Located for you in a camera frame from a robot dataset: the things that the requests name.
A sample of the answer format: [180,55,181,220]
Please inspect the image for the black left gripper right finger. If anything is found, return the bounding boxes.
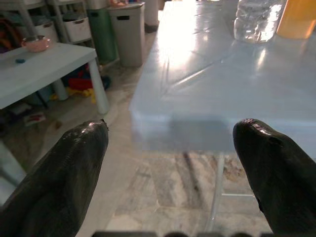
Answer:
[233,118,316,237]

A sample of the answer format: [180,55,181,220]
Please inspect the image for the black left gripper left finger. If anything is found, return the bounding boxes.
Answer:
[0,119,110,237]

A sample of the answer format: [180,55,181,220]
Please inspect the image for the white table with metal legs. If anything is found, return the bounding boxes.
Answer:
[128,0,316,233]

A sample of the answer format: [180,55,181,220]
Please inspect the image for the red and yellow toys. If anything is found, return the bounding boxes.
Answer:
[66,69,112,103]

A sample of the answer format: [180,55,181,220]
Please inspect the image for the small white kids table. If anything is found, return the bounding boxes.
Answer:
[0,42,111,115]

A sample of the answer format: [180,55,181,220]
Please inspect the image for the pink bowl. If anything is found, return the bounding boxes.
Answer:
[21,35,52,52]

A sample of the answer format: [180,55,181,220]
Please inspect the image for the clear plastic water bottle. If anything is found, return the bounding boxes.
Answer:
[233,0,287,44]

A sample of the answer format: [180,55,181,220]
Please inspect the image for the green plastic bin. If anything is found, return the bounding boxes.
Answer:
[86,8,120,65]

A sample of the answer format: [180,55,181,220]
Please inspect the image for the orange juice bottle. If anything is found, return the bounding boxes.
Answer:
[276,0,316,40]

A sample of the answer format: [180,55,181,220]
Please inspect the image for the white drawer shelf unit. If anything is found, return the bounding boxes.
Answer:
[14,0,96,50]

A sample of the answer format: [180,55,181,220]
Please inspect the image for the grey plastic bin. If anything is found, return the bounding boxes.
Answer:
[107,1,146,68]

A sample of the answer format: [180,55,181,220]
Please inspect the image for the white round bin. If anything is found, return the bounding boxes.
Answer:
[144,0,160,27]

